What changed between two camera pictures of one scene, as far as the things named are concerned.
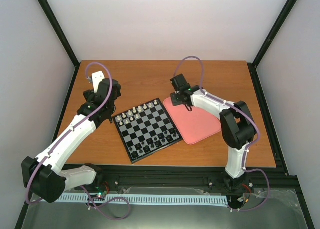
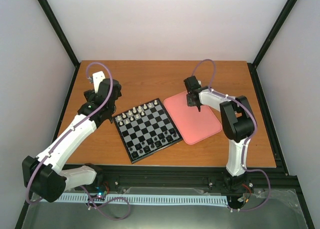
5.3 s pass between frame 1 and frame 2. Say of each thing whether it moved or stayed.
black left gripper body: stayed
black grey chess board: stayed
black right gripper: moved
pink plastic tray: stayed
